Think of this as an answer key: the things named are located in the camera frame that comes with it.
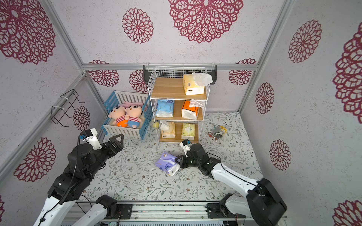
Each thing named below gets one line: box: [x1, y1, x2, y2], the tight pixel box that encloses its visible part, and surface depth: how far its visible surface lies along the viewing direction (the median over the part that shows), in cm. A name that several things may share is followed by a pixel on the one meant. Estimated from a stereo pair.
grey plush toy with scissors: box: [207, 125, 228, 141], surface depth 103 cm
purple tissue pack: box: [154, 151, 181, 177], surface depth 81 cm
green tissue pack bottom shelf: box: [181, 122, 196, 141], surface depth 102 cm
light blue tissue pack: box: [155, 99, 175, 118], surface depth 85 cm
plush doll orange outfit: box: [107, 106, 130, 128], surface depth 105 cm
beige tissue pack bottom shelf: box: [159, 121, 176, 139], surface depth 104 cm
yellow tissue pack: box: [182, 72, 214, 96], surface depth 72 cm
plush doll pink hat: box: [118, 101, 144, 129], surface depth 102 cm
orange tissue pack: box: [181, 99, 205, 121], surface depth 81 cm
